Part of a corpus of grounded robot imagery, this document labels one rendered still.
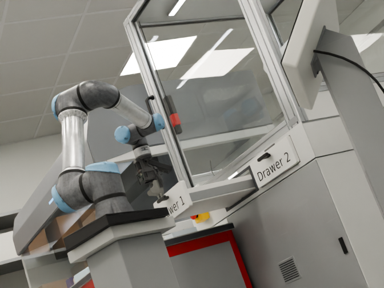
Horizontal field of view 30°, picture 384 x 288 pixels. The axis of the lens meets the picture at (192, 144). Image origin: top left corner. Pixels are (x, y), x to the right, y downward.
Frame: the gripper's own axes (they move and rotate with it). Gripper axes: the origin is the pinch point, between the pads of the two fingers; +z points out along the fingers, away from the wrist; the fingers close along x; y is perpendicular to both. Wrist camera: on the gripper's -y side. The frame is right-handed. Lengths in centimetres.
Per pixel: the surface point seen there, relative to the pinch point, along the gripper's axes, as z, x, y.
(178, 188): 6.6, 36.6, 10.4
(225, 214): 16.5, 8.6, -22.6
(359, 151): 29, 126, -3
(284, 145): 7, 68, -22
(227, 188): 11.4, 38.1, -10.0
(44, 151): -164, -389, -86
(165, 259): 35, 57, 36
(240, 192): 14.1, 35.2, -17.3
